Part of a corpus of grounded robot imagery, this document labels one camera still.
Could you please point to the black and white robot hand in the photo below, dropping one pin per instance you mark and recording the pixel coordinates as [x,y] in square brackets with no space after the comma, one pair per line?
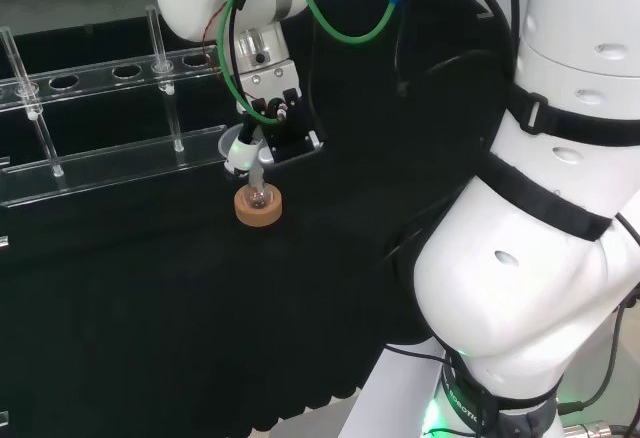
[287,128]

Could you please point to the translucent white plastic funnel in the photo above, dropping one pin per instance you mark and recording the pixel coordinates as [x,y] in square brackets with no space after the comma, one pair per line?
[225,144]

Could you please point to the clear round-bottom flask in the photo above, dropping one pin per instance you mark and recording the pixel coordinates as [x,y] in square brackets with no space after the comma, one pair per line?
[258,196]

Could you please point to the clear acrylic funnel stand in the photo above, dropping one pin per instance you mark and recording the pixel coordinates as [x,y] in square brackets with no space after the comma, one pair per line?
[125,163]

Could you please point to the black bench cloth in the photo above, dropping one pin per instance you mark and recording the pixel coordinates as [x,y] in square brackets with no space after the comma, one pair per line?
[150,308]

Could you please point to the metal bench edge clip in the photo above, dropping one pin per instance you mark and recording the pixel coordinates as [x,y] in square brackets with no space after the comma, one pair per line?
[3,418]

